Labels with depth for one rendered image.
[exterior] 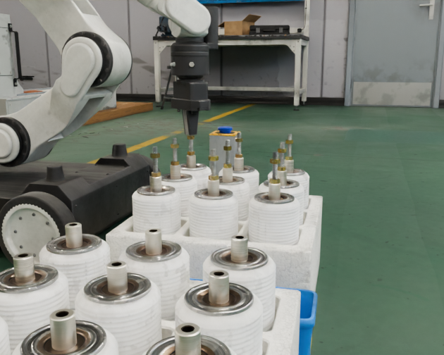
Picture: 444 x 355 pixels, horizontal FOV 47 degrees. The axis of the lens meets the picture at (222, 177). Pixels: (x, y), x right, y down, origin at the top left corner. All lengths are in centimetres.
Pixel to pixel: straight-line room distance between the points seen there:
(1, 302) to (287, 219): 51
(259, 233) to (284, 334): 33
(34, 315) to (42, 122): 93
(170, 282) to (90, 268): 12
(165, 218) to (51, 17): 69
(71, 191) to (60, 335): 83
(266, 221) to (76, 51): 69
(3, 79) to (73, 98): 230
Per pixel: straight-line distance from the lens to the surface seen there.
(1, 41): 367
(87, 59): 134
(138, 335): 58
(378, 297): 119
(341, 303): 114
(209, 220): 95
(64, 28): 143
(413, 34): 604
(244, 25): 573
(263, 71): 615
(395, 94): 603
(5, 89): 367
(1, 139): 152
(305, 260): 91
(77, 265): 71
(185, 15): 115
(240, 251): 66
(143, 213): 99
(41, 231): 128
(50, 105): 145
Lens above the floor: 50
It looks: 13 degrees down
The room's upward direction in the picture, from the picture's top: straight up
